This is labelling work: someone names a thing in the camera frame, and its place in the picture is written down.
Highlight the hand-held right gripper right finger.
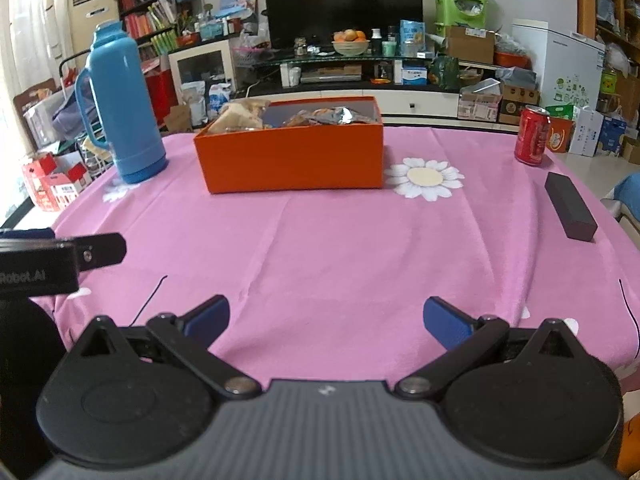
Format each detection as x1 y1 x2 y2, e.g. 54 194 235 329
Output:
395 297 583 401

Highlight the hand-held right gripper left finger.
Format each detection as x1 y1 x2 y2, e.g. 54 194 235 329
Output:
75 295 261 401

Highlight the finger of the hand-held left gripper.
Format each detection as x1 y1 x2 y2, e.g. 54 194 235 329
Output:
0 227 56 241
72 232 127 272

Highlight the orange cardboard box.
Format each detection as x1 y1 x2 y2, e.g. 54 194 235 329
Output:
194 96 385 194

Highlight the orange clear snack packet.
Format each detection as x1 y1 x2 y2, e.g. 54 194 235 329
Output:
307 106 381 126

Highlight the red white carton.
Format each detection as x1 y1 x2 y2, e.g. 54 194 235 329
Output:
42 162 93 211
22 152 59 197

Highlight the purple cloth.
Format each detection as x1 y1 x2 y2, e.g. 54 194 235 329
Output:
52 92 93 141

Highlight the pink floral tablecloth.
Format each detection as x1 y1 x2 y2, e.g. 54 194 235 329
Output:
30 125 640 391

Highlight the blue thermos flask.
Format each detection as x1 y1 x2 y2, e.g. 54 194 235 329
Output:
75 20 169 184

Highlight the open small cardboard box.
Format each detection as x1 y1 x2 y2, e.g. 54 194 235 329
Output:
164 104 194 133

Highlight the long black box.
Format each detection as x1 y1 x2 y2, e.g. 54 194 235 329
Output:
544 171 598 242

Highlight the red gift bag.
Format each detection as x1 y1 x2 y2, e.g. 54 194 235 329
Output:
142 57 179 121

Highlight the white blue sack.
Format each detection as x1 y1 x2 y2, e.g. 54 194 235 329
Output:
207 82 232 122

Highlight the beige snack bag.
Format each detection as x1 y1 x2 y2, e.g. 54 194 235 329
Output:
207 100 271 134

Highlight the red soda can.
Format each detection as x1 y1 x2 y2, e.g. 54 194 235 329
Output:
515 105 552 166

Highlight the white glass door cabinet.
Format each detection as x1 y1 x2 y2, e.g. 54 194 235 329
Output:
168 40 237 127

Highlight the orange gift carton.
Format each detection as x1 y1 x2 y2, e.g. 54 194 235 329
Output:
545 105 577 154

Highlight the pink white carton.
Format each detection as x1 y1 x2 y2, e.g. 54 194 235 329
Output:
457 80 502 122

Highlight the white television stand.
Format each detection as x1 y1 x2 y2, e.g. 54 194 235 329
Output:
235 50 521 131

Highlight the blue cloth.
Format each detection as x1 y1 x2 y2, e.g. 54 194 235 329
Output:
612 172 640 206

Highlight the white standing air conditioner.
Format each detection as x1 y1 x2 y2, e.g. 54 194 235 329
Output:
70 0 122 61

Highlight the brown printed carton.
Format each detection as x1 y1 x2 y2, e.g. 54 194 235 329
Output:
500 82 541 126

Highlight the white blue carton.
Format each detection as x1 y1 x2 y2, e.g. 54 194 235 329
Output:
570 107 607 157

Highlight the bookshelf with books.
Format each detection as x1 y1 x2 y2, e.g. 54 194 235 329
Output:
115 0 177 56

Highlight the large brown cardboard box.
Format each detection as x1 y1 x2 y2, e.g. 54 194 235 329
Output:
445 26 496 65

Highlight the tall blue white packet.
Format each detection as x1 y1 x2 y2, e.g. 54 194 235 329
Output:
399 20 427 57

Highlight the bowl of oranges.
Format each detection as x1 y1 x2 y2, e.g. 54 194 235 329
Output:
331 29 371 57

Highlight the black television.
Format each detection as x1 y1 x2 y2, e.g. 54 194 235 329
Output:
261 0 424 52

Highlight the wooden shelf unit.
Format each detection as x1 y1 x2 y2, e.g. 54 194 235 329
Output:
575 0 640 111

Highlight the thin black cord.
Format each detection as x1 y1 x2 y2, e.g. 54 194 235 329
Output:
131 275 168 328
619 280 640 351

